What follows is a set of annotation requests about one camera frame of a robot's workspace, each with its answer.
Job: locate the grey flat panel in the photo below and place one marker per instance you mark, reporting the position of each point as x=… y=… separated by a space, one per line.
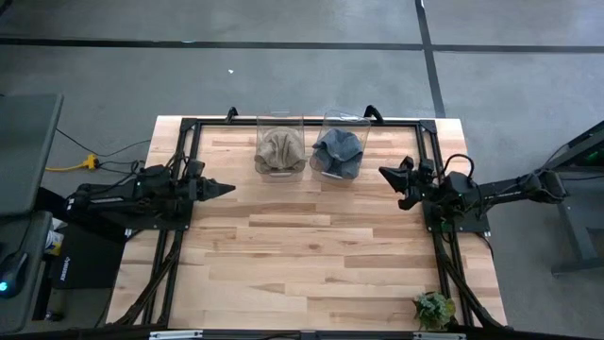
x=28 y=151

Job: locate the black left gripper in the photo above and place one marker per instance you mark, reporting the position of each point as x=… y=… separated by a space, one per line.
x=193 y=189

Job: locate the small yellow white container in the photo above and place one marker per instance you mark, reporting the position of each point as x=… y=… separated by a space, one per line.
x=54 y=243

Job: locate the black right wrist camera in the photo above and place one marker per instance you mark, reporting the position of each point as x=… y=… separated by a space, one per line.
x=427 y=166

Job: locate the small green potted plant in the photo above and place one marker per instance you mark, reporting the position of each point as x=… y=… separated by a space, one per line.
x=434 y=309

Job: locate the grey side desk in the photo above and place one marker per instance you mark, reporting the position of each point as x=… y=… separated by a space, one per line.
x=28 y=311

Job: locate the beige baseball cap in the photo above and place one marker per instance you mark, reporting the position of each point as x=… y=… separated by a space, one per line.
x=280 y=148

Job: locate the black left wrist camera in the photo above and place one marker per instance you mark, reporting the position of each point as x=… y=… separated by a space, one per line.
x=196 y=167

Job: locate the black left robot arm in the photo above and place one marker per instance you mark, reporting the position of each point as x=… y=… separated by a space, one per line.
x=118 y=198

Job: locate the black computer case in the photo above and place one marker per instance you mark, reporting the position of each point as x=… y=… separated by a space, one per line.
x=89 y=260

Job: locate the silver metal bracket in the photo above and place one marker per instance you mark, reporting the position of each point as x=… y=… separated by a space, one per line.
x=175 y=335
x=439 y=336

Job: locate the grey metal table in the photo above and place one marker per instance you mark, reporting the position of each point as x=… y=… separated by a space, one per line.
x=575 y=222

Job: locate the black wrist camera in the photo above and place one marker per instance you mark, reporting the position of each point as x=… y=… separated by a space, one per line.
x=427 y=166
x=196 y=167

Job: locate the black computer mouse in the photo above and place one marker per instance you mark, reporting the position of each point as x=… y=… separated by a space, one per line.
x=11 y=271

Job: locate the black metal table frame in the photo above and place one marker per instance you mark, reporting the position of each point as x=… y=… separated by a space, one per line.
x=217 y=122

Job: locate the clear plastic bin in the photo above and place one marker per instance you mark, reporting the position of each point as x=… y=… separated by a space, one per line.
x=280 y=178
x=330 y=178

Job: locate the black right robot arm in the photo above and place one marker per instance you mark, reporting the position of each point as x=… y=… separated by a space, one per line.
x=509 y=191

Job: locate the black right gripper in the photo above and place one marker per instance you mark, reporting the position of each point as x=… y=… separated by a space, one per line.
x=427 y=186

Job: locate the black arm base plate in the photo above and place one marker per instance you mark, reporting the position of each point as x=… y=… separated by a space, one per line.
x=141 y=224
x=472 y=226

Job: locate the grey baseball cap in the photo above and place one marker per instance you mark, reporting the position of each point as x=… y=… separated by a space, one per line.
x=340 y=151

